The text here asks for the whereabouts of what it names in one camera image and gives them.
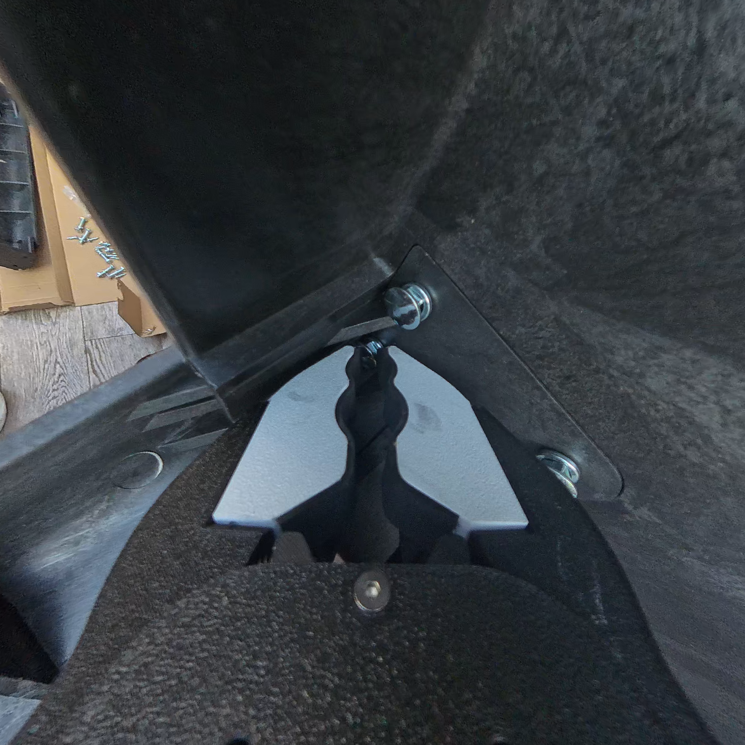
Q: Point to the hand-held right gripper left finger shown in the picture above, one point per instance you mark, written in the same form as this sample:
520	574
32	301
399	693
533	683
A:
291	442

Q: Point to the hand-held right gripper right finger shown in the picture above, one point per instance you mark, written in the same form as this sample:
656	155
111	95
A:
454	454

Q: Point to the black metal bracket plate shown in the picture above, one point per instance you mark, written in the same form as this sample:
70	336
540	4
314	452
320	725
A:
494	372

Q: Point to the small silver screw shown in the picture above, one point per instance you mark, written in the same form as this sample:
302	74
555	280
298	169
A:
370	349

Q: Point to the silver screw with washer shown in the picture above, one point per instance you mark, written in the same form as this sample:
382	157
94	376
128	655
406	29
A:
407	304
560	465

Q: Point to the heap of small screws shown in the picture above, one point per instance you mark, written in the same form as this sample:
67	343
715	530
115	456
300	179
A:
96	247

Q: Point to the brown cardboard box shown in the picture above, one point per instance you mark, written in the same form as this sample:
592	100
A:
64	256

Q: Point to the smooth black board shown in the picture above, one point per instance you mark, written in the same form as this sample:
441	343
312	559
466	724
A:
233	145

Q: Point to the black ribbed plastic part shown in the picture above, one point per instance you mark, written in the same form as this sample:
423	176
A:
14	192

